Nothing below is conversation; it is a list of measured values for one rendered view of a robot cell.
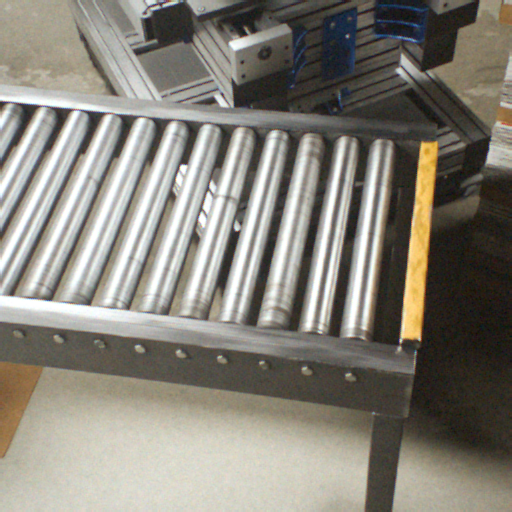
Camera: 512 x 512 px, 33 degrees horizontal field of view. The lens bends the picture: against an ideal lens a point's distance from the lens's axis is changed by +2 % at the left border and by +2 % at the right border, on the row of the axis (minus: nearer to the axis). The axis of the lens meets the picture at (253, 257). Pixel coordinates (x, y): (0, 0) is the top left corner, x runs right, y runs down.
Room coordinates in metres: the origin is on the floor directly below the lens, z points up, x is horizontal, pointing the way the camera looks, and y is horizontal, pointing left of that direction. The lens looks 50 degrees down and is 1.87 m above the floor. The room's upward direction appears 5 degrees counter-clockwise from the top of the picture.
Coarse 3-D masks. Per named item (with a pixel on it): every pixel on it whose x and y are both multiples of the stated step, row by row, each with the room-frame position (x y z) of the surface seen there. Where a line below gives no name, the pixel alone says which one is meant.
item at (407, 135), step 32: (0, 96) 1.37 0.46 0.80; (32, 96) 1.36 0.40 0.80; (64, 96) 1.35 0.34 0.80; (96, 96) 1.35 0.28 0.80; (128, 128) 1.29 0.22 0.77; (160, 128) 1.27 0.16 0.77; (192, 128) 1.26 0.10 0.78; (224, 128) 1.24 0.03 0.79; (256, 128) 1.23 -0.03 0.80; (288, 128) 1.21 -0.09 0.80; (320, 128) 1.21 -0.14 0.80; (352, 128) 1.20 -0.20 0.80; (384, 128) 1.19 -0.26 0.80; (416, 128) 1.18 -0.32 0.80; (256, 160) 1.23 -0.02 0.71; (288, 160) 1.21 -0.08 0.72; (416, 160) 1.15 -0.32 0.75
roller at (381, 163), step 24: (384, 144) 1.15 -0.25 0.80; (384, 168) 1.09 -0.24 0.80; (384, 192) 1.03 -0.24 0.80; (360, 216) 0.99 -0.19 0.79; (384, 216) 0.98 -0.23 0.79; (360, 240) 0.93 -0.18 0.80; (384, 240) 0.94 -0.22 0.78; (360, 264) 0.87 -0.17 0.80; (360, 288) 0.83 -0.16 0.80; (360, 312) 0.78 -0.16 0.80; (360, 336) 0.74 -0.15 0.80
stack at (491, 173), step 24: (504, 96) 1.39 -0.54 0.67; (504, 144) 1.38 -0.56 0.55; (504, 168) 1.37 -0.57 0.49; (480, 216) 1.39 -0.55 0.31; (504, 216) 1.36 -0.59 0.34; (480, 240) 1.38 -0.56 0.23; (504, 240) 1.36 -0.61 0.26; (480, 288) 1.36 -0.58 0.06; (504, 288) 1.33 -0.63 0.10; (504, 312) 1.32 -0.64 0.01
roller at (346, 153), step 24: (336, 144) 1.17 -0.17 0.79; (360, 144) 1.17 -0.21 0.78; (336, 168) 1.10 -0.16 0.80; (336, 192) 1.04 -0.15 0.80; (336, 216) 0.98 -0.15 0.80; (336, 240) 0.93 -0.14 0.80; (312, 264) 0.89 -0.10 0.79; (336, 264) 0.88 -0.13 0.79; (312, 288) 0.84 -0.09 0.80; (336, 288) 0.84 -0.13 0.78; (312, 312) 0.79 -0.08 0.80
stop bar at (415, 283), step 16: (432, 144) 1.12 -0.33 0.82; (432, 160) 1.08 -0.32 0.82; (432, 176) 1.04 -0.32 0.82; (416, 192) 1.00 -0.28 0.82; (432, 192) 1.00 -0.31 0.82; (416, 208) 0.97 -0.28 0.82; (432, 208) 0.97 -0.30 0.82; (416, 224) 0.93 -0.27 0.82; (416, 240) 0.90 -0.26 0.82; (416, 256) 0.86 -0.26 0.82; (416, 272) 0.83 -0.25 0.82; (416, 288) 0.80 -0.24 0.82; (416, 304) 0.77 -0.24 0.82; (416, 320) 0.74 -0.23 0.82; (416, 336) 0.71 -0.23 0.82
